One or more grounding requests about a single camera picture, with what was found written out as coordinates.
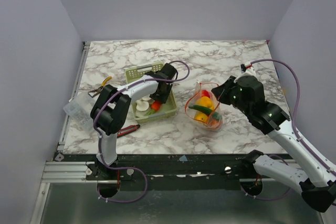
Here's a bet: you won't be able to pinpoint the orange toy carrot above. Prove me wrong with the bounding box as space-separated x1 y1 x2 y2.
151 101 162 111

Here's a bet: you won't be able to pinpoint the green plastic basket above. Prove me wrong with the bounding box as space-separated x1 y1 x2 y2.
124 62 178 124

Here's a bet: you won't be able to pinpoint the red toy apple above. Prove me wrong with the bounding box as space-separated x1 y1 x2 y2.
201 90 211 98

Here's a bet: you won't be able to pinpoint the yellow bell pepper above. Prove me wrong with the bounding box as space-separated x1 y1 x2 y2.
196 97 214 110

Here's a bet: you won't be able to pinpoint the clear zip bag orange zipper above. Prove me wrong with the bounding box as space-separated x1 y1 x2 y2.
184 81 223 131

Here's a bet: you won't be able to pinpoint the green toy cucumber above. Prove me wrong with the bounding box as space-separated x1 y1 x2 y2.
188 105 222 121

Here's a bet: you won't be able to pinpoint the orange toy pumpkin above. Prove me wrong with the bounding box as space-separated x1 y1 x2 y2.
207 116 223 130

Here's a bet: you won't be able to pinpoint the yellow toy squash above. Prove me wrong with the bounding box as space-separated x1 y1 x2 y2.
194 112 208 123

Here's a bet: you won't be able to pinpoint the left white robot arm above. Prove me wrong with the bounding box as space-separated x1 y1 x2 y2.
90 63 177 179

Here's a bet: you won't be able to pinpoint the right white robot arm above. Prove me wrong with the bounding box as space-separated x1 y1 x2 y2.
212 76 335 212

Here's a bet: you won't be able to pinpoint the white toy mushroom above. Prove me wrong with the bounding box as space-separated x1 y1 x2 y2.
135 97 150 112

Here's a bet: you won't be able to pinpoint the red black utility knife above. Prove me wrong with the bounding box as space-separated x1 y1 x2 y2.
117 124 140 138

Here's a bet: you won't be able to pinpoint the clear plastic screw box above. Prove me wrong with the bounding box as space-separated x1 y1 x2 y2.
63 92 95 134

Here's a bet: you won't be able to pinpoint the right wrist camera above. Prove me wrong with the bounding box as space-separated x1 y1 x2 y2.
240 62 256 77

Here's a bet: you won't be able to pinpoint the yellow handled pliers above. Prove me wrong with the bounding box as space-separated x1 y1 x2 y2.
88 76 112 98

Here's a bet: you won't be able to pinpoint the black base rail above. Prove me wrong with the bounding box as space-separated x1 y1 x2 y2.
86 152 287 190

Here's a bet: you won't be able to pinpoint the aluminium frame profile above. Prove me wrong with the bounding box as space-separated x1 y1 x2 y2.
41 41 91 183

